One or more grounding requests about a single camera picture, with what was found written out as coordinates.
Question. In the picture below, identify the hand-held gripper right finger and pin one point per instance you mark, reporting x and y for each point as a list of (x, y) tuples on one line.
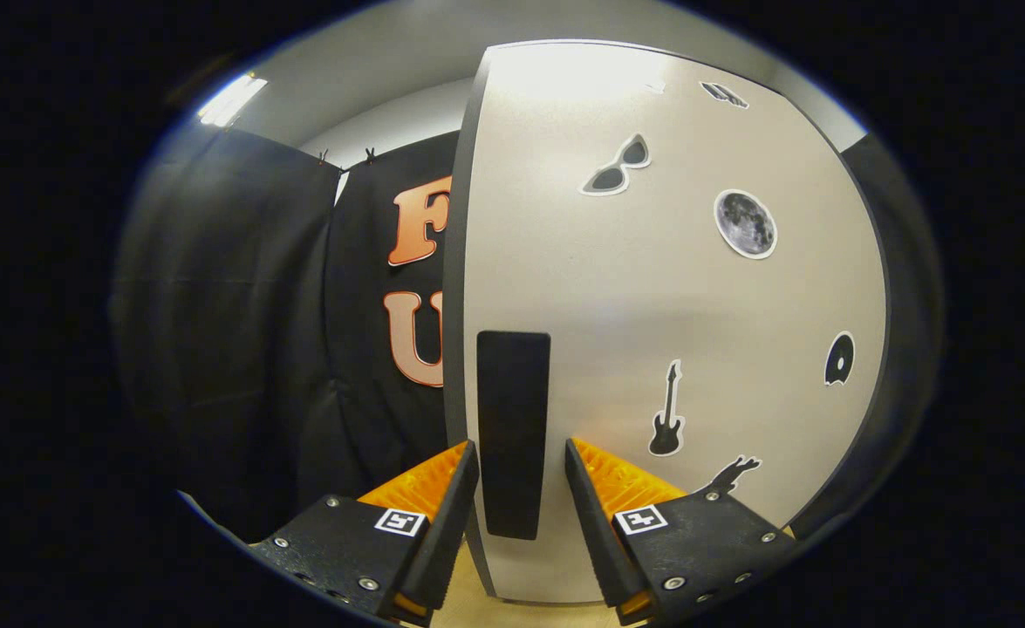
[(599, 541)]

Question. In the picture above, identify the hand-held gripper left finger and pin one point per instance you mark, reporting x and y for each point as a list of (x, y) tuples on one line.
[(447, 541)]

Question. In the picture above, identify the grey shoe cabinet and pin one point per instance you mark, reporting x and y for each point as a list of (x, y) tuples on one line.
[(454, 305)]

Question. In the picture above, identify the black backdrop cloth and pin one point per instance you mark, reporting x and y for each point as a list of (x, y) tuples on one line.
[(215, 305)]

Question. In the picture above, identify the long ceiling light strip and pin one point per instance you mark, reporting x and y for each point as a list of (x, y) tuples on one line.
[(231, 100)]

